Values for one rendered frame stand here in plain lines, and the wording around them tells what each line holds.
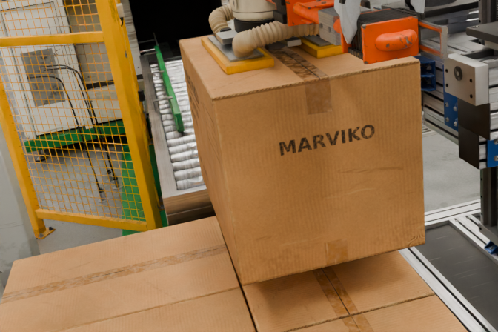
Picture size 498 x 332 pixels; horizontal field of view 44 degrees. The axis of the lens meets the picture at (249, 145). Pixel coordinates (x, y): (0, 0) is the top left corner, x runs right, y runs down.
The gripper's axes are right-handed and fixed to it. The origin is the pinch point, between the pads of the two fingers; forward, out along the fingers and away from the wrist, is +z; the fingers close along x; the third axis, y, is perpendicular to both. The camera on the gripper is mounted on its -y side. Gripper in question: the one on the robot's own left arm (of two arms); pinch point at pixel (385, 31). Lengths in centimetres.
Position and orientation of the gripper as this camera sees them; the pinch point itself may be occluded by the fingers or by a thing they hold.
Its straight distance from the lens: 84.0
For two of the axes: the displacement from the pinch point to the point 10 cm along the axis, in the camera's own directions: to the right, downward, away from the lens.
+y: -2.2, -3.3, 9.2
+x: -9.6, 2.2, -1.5
